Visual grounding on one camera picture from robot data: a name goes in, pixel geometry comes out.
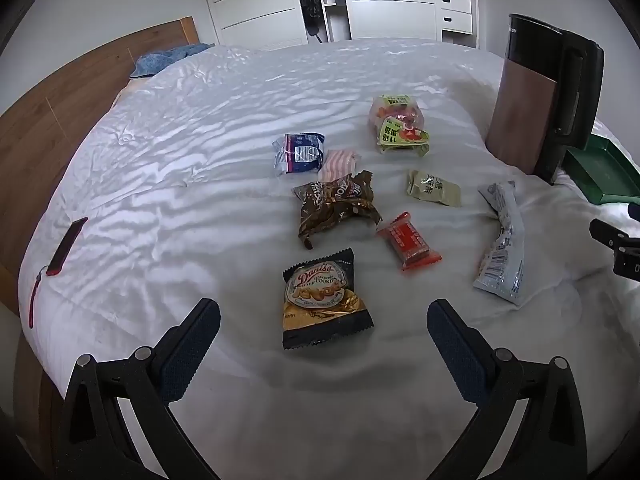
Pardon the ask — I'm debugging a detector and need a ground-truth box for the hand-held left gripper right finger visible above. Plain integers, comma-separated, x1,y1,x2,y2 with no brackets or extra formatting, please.
426,298,588,480

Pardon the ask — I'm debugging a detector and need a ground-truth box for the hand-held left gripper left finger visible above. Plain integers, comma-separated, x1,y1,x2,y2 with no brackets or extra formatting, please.
60,298,222,480

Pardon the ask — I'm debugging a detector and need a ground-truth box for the green plastic tray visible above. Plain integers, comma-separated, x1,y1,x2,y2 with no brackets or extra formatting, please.
562,132,640,206

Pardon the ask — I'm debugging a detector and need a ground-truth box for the pink striped snack packet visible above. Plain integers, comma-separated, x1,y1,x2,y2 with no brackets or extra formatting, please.
318,147,362,183

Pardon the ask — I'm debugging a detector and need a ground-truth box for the long white snack packet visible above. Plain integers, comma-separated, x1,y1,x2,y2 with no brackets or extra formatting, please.
472,181,526,306

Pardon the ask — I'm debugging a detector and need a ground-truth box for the red snack packet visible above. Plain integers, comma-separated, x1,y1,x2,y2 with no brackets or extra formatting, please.
376,211,443,272

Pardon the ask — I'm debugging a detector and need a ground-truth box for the black and gold cookie packet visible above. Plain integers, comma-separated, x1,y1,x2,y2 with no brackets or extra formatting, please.
281,247,375,351

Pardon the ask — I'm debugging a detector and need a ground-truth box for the brown and black electric kettle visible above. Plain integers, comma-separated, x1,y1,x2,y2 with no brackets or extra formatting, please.
485,13,606,186

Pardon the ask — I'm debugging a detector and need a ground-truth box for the black phone with red edge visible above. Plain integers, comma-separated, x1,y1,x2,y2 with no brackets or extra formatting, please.
46,217,89,277

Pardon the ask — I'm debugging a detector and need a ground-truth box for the olive green snack packet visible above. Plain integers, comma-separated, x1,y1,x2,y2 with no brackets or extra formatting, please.
405,169,462,208

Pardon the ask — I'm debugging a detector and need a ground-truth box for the white quilted blanket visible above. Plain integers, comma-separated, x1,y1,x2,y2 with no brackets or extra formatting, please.
17,37,640,480

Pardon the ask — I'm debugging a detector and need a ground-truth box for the brown crinkled snack packet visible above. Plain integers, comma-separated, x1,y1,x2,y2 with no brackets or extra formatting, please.
292,170,383,251

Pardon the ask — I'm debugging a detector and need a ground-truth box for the blue and white snack packet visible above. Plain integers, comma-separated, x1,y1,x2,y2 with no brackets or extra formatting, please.
271,133,327,177

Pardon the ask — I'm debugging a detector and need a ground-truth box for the clear green-labelled snack bag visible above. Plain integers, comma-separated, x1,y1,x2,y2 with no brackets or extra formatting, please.
368,94,432,157

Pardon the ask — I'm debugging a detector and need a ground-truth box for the wooden headboard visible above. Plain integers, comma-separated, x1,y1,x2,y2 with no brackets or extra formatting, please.
0,16,200,316

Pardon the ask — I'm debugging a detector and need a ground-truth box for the blue cloth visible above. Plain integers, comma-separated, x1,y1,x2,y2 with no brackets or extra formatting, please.
129,43,216,79

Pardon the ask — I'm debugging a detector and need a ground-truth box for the white wardrobe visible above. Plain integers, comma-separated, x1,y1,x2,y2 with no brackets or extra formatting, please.
196,0,481,52

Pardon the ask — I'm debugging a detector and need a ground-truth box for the red wrist strap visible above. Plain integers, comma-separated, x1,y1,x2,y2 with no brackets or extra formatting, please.
29,267,48,330

